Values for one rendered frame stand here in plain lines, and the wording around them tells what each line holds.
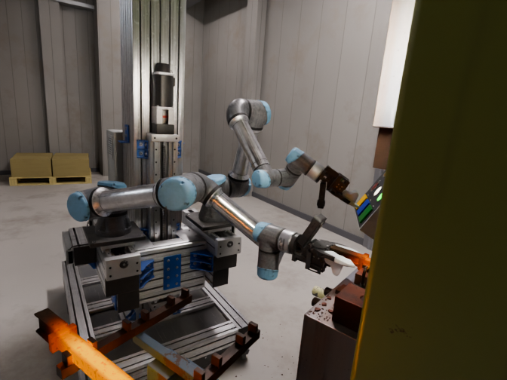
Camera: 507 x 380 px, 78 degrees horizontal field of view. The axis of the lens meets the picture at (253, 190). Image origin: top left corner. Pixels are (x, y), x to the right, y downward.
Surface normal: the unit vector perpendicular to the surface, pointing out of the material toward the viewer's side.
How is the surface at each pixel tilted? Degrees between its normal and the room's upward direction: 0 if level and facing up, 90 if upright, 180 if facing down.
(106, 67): 90
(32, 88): 90
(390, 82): 90
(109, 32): 90
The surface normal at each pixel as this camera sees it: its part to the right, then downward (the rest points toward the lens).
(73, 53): 0.55, 0.23
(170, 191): -0.15, 0.19
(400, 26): -0.63, 0.14
